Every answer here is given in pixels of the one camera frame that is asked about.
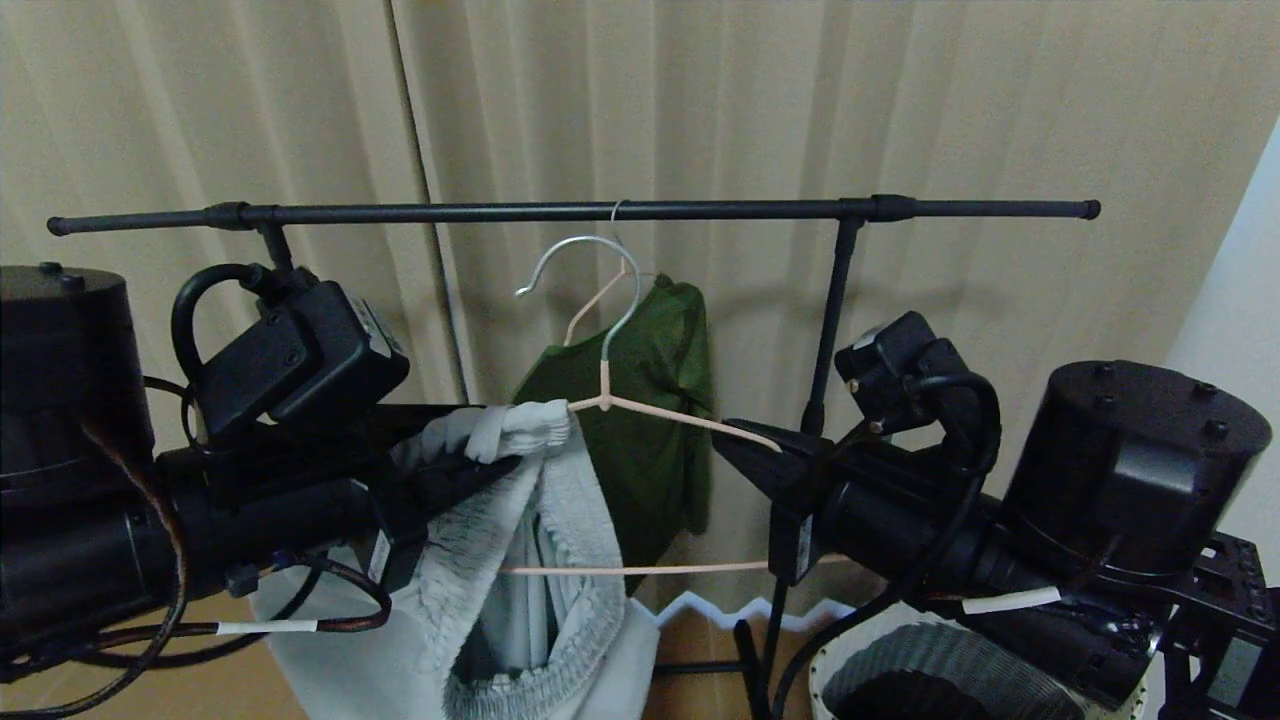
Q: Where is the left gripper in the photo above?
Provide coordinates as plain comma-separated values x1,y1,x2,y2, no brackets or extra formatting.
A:
150,403,524,603

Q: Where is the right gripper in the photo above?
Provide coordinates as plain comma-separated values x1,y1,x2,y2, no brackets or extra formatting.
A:
768,440,1167,712

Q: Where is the white garment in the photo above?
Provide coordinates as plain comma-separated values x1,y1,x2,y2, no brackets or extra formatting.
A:
248,400,661,720

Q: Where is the green printed t-shirt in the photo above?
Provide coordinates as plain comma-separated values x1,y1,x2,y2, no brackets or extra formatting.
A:
512,275,717,597

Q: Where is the pink clothes hanger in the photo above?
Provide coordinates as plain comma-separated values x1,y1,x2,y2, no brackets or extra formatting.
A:
563,200,641,347
500,236,833,577

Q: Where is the white laundry basket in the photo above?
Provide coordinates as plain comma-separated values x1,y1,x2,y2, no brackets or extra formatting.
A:
808,620,1147,720

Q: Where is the black clothes rack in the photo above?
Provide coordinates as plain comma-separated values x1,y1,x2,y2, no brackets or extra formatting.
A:
47,195,1103,720

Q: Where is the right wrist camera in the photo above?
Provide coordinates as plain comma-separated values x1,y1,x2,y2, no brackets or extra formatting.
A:
835,312,1001,471

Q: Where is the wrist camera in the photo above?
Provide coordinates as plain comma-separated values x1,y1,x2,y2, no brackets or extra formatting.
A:
170,263,411,446
835,312,1001,471

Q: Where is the black cable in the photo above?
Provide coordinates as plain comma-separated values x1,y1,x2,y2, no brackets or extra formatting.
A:
770,372,1003,720
0,420,193,720

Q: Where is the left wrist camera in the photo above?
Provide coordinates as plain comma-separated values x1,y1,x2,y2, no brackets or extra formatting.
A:
170,263,411,446

